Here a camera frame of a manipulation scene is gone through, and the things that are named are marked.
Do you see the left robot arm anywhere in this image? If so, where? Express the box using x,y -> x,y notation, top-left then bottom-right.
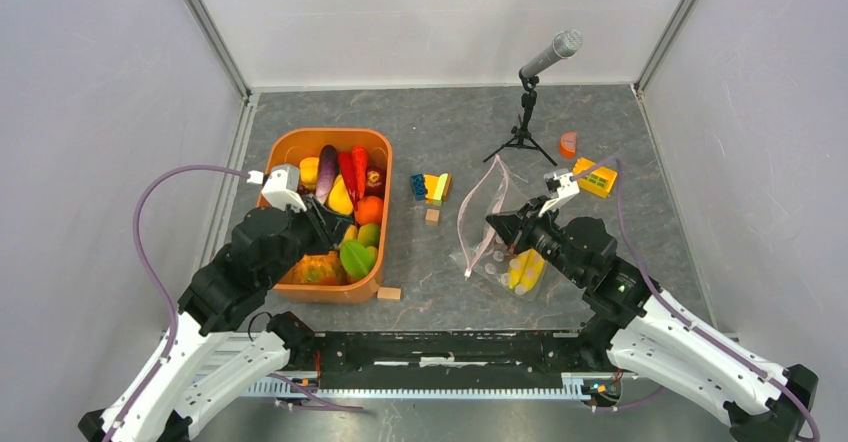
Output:
78,195 -> 354,441

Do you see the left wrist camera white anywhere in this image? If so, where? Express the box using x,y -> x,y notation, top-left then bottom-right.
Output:
247,164 -> 307,212

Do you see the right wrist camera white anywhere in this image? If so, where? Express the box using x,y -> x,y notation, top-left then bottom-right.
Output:
538,168 -> 580,217

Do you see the orange spiky fruit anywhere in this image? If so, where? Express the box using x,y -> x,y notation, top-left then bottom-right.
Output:
291,251 -> 347,286

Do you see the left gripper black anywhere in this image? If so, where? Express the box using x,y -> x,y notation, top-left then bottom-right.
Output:
262,191 -> 355,288

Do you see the yellow lemon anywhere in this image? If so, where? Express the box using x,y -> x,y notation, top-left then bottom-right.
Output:
342,225 -> 359,242

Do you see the red chili pepper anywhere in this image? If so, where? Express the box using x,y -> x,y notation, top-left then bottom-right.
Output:
338,152 -> 359,209

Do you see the grey microphone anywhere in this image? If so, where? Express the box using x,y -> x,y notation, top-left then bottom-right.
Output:
519,29 -> 583,80

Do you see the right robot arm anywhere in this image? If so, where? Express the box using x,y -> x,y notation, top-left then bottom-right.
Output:
486,197 -> 821,441

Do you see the red apple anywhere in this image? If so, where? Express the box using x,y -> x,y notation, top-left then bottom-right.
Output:
365,166 -> 387,198

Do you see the clear zip top bag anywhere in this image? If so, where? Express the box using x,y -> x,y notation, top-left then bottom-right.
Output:
451,156 -> 547,300

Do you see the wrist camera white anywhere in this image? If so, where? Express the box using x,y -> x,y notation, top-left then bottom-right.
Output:
538,168 -> 580,217
247,164 -> 307,212

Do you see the small wooden cube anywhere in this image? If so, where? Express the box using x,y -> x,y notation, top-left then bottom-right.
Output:
425,208 -> 441,226

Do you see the purple eggplant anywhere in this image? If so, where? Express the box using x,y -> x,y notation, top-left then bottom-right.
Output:
314,145 -> 338,204

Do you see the yellow green mango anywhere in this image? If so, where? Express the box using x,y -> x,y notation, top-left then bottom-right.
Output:
357,223 -> 381,248

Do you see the yellow banana bunch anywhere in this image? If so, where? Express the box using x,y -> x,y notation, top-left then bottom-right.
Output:
506,249 -> 545,295

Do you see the orange plastic bin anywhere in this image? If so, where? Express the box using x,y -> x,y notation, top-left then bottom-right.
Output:
266,128 -> 393,304

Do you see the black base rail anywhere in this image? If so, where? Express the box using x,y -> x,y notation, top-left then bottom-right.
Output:
228,311 -> 654,407

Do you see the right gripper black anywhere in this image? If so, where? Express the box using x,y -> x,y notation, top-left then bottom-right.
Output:
486,195 -> 586,286

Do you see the black microphone tripod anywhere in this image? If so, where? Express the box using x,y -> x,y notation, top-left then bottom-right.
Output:
483,75 -> 557,167

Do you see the wooden block near bin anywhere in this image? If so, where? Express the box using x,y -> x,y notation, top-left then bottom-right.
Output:
377,286 -> 402,301

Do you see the yellow bell pepper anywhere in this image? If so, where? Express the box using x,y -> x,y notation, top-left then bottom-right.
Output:
325,175 -> 354,216

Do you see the yellow toy brick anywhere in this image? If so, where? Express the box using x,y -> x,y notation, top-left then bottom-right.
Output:
572,157 -> 618,198

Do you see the green star fruit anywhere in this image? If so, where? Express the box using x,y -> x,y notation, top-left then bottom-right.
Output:
339,240 -> 378,282

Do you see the multicolour toy brick stack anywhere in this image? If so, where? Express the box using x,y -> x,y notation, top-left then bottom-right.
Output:
410,173 -> 452,206

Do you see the orange carrot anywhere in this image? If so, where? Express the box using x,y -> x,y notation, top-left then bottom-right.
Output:
351,146 -> 369,199

